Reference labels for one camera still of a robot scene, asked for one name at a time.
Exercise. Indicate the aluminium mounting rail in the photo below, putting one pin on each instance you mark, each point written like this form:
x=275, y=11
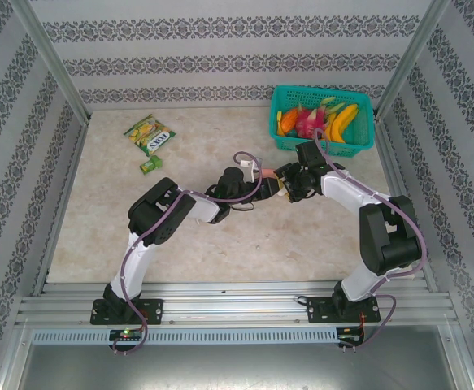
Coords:
x=236, y=302

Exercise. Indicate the small circuit board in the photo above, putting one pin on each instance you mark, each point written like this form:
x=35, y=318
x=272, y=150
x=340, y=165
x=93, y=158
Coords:
x=126, y=334
x=352, y=335

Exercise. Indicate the right small circuit board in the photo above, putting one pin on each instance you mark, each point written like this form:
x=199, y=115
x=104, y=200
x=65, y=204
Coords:
x=352, y=335

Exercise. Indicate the aluminium frame post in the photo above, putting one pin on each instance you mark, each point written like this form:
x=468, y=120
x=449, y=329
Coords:
x=49, y=61
x=413, y=61

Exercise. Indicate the aluminium frame side rail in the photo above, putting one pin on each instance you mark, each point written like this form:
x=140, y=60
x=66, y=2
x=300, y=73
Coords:
x=59, y=207
x=403, y=183

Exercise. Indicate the pink earbud charging case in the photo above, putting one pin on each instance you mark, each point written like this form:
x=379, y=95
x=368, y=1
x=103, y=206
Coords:
x=268, y=172

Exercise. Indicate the yellow toy banana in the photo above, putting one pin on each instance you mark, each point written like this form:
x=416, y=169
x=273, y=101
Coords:
x=340, y=124

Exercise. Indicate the pink toy dragon fruit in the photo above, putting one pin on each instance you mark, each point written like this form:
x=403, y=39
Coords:
x=307, y=122

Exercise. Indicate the left small circuit board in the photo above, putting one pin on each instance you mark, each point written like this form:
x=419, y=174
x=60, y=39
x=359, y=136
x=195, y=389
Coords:
x=126, y=334

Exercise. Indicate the grey metal panel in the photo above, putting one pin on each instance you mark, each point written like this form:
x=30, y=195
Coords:
x=236, y=367

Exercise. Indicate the orange toy fruit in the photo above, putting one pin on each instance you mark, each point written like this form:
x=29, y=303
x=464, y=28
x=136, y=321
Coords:
x=290, y=120

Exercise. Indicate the teal plastic basket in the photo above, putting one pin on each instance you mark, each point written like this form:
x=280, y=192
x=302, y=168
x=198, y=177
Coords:
x=358, y=122

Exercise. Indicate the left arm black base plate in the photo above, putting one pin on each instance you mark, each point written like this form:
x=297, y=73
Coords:
x=151, y=310

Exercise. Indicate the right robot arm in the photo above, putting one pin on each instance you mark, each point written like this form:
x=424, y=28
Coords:
x=383, y=235

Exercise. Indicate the small green candy packet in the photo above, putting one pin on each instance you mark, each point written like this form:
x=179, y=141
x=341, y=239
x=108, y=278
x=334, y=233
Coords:
x=151, y=165

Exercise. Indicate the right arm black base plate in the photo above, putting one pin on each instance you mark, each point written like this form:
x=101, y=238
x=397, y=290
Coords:
x=318, y=310

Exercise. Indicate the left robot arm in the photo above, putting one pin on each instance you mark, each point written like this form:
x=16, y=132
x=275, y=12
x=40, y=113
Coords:
x=139, y=264

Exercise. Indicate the green snack bag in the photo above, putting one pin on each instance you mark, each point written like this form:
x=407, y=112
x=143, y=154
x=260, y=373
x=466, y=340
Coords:
x=150, y=135

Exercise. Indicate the small yellow toy fruit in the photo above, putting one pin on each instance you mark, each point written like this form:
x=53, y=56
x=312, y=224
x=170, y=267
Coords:
x=279, y=124

